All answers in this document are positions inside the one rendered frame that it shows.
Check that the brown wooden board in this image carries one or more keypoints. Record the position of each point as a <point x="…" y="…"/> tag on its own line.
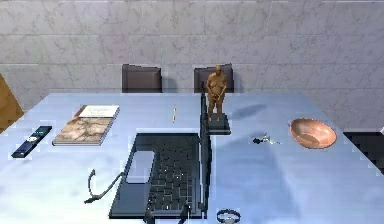
<point x="8" y="106"/>

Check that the pale blue table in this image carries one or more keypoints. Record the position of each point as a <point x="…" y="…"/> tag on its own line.
<point x="273" y="190"/>

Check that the brown statue on black base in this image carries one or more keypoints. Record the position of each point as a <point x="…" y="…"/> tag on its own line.
<point x="216" y="87"/>

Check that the brown and white book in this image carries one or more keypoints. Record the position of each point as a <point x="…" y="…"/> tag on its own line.
<point x="86" y="128"/>

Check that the yellow pencil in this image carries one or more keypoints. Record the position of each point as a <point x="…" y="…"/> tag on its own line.
<point x="174" y="114"/>

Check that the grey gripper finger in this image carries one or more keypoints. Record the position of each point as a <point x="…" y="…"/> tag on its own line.
<point x="108" y="189"/>
<point x="89" y="182"/>

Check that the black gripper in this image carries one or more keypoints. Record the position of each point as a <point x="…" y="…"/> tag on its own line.
<point x="220" y="216"/>

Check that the black low furniture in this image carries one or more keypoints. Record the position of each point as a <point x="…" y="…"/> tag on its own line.
<point x="366" y="146"/>

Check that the black remote control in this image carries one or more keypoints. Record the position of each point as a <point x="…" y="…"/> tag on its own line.
<point x="31" y="141"/>

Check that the dark brown chair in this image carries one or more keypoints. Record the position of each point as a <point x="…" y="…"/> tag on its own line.
<point x="198" y="74"/>
<point x="141" y="80"/>

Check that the black laptop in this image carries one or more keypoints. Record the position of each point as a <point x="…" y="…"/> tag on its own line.
<point x="173" y="166"/>

